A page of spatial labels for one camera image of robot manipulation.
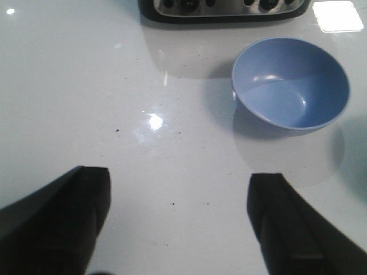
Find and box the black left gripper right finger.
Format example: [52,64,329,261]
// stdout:
[247,173,366,274]

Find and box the black and chrome toaster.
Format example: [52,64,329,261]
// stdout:
[138,0,310,24]

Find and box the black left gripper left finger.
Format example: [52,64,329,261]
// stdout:
[1,166,111,274]

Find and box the blue plastic bowl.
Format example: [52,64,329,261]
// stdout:
[231,37,350,135]

